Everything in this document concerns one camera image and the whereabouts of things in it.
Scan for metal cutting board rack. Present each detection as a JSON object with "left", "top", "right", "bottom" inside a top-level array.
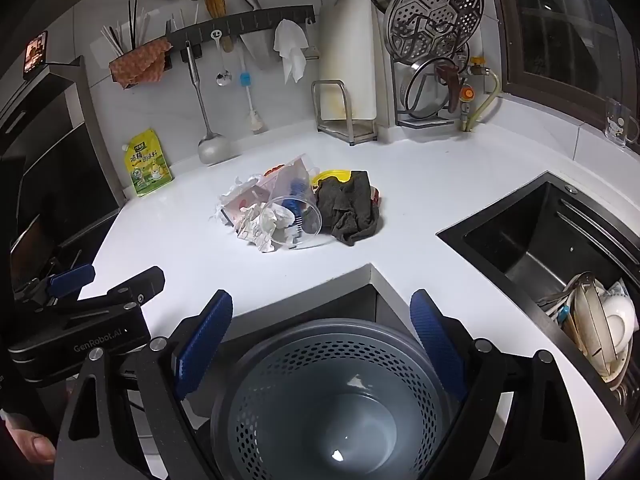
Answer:
[{"left": 310, "top": 80, "right": 380, "bottom": 147}]

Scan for grey perforated trash bin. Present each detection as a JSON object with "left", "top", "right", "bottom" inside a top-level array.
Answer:
[{"left": 210, "top": 317, "right": 472, "bottom": 480}]

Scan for dark hanging rail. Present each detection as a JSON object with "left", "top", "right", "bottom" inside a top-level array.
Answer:
[{"left": 165, "top": 5, "right": 316, "bottom": 54}]

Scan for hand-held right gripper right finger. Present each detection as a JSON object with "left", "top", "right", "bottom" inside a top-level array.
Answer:
[{"left": 409, "top": 289, "right": 574, "bottom": 480}]

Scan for dark window frame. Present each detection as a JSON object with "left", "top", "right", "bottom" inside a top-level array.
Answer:
[{"left": 487, "top": 0, "right": 640, "bottom": 132}]

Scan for white hanging cloth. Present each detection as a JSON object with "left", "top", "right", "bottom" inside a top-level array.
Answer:
[{"left": 272, "top": 18, "right": 309, "bottom": 85}]

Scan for white bowl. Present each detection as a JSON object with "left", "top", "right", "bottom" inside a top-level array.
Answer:
[{"left": 597, "top": 294, "right": 637, "bottom": 357}]

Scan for dark grey cloth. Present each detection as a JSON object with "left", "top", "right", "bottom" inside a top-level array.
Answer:
[{"left": 316, "top": 170, "right": 382, "bottom": 247}]

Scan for perforated steel steamer plate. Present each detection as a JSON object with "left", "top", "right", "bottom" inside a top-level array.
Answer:
[{"left": 383, "top": 0, "right": 485, "bottom": 61}]

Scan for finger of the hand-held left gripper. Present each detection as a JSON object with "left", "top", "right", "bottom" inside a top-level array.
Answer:
[
  {"left": 12, "top": 262, "right": 97, "bottom": 311},
  {"left": 47, "top": 266, "right": 166, "bottom": 318}
]

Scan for metal lid rack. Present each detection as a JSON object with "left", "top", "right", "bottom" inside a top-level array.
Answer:
[{"left": 392, "top": 54, "right": 474, "bottom": 129}]

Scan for yellow green seasoning packet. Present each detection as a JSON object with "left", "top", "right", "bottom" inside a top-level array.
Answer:
[{"left": 121, "top": 129, "right": 175, "bottom": 198}]

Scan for pile of plates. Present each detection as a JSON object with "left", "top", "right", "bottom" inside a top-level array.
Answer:
[{"left": 537, "top": 271, "right": 628, "bottom": 383}]

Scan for yellow shallow dish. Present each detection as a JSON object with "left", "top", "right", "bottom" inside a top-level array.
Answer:
[{"left": 311, "top": 169, "right": 354, "bottom": 189}]

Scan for smartphone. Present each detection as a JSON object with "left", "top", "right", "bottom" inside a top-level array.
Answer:
[{"left": 22, "top": 30, "right": 50, "bottom": 81}]

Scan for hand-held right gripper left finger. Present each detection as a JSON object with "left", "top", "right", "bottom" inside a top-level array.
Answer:
[{"left": 54, "top": 289, "right": 235, "bottom": 480}]

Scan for white cutting board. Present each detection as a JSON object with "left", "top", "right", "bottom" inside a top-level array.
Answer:
[{"left": 319, "top": 0, "right": 389, "bottom": 129}]

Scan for printed glass cup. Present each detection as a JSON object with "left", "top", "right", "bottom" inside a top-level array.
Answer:
[{"left": 603, "top": 95, "right": 640, "bottom": 150}]

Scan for white paper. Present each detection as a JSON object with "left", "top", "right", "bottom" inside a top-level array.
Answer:
[{"left": 209, "top": 174, "right": 263, "bottom": 222}]

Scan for black kitchen sink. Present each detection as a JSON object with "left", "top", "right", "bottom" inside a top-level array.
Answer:
[{"left": 435, "top": 170, "right": 640, "bottom": 413}]

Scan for clear plastic cup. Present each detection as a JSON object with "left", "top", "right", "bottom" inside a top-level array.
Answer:
[{"left": 257, "top": 192, "right": 324, "bottom": 252}]

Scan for person's left hand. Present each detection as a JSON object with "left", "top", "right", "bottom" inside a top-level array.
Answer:
[{"left": 0, "top": 410, "right": 57, "bottom": 467}]

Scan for pink plastic package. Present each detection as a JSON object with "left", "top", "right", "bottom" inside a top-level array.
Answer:
[{"left": 222, "top": 152, "right": 321, "bottom": 223}]

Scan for gas valve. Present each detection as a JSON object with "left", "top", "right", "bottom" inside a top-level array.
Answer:
[{"left": 457, "top": 55, "right": 489, "bottom": 132}]

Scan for small metal ladle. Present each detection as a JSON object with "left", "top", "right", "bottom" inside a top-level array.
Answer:
[{"left": 210, "top": 30, "right": 234, "bottom": 87}]

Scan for white tissue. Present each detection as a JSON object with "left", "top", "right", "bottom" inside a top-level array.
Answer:
[{"left": 235, "top": 202, "right": 297, "bottom": 254}]

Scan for metal spatula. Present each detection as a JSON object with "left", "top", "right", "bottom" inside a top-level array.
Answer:
[{"left": 185, "top": 41, "right": 231, "bottom": 165}]

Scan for glass pot lid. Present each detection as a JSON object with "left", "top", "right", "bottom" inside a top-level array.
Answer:
[{"left": 403, "top": 52, "right": 471, "bottom": 121}]

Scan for yellow gas hose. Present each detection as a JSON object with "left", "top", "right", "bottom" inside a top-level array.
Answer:
[{"left": 462, "top": 67, "right": 501, "bottom": 134}]

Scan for blue plastic item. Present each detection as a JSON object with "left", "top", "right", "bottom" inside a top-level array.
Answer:
[{"left": 281, "top": 179, "right": 312, "bottom": 235}]

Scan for orange dish cloth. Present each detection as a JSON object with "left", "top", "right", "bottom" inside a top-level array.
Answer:
[{"left": 108, "top": 37, "right": 174, "bottom": 89}]

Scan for bundle of chopsticks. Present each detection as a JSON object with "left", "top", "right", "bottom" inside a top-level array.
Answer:
[{"left": 100, "top": 0, "right": 152, "bottom": 57}]

